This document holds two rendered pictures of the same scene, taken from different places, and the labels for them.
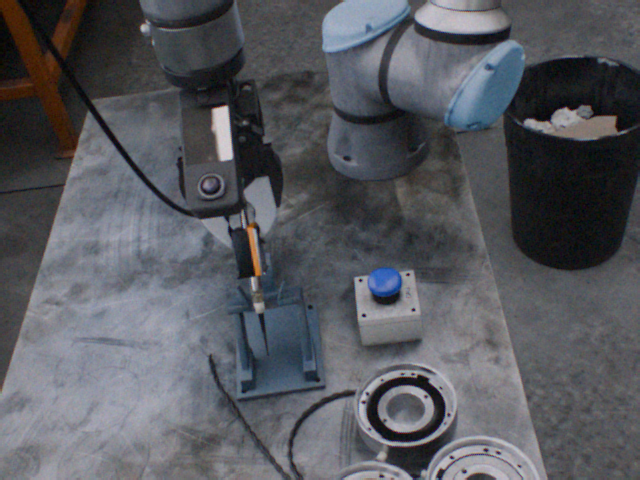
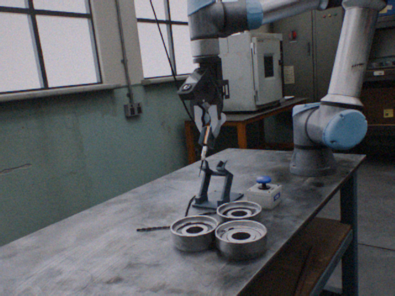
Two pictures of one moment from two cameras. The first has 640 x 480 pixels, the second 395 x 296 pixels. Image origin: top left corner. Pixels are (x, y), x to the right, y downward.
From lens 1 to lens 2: 0.60 m
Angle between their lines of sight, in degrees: 41
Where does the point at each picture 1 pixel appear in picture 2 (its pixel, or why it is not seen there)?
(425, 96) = (316, 129)
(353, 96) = (298, 135)
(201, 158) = (189, 81)
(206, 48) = (200, 47)
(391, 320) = (258, 193)
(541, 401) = not seen: outside the picture
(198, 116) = (195, 73)
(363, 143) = (299, 158)
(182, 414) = (172, 205)
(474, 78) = (333, 118)
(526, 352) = not seen: outside the picture
